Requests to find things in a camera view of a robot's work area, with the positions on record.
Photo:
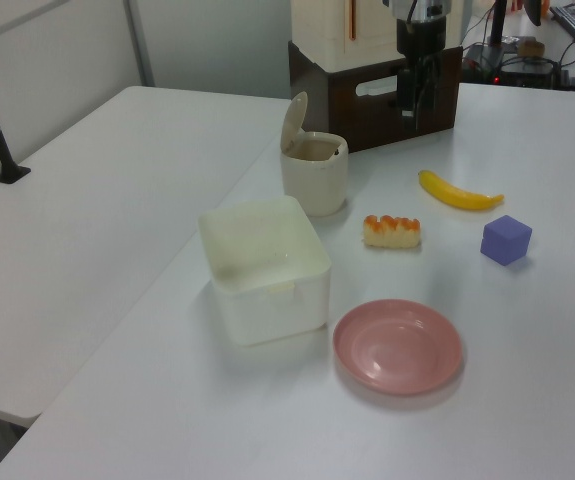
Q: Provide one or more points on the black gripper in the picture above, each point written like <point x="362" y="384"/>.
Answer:
<point x="422" y="40"/>

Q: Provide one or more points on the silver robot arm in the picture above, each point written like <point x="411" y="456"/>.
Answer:
<point x="429" y="10"/>

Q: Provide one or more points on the beige trash can lid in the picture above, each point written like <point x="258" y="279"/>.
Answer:
<point x="294" y="120"/>

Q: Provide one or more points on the cream trash can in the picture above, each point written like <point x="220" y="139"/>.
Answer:
<point x="317" y="180"/>

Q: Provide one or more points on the dark brown wooden box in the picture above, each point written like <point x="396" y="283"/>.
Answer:
<point x="347" y="105"/>

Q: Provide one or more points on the black monitor stand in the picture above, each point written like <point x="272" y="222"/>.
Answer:
<point x="498" y="25"/>

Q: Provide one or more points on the black electronics box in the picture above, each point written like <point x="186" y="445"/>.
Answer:
<point x="524" y="71"/>

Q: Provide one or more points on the cream plastic crate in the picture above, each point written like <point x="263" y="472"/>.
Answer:
<point x="327" y="30"/>

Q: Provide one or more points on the yellow toy banana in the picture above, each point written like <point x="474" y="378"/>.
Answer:
<point x="459" y="197"/>

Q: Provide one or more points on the brown cardboard item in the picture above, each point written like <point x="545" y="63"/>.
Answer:
<point x="531" y="47"/>

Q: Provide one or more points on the toy salmon roe sushi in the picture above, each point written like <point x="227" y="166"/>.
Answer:
<point x="392" y="234"/>

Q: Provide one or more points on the purple cube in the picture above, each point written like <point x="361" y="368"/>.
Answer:
<point x="506" y="240"/>

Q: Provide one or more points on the white square plastic container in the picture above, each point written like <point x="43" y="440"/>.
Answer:
<point x="267" y="280"/>

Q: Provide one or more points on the pink plate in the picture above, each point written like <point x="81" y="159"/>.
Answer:
<point x="398" y="347"/>

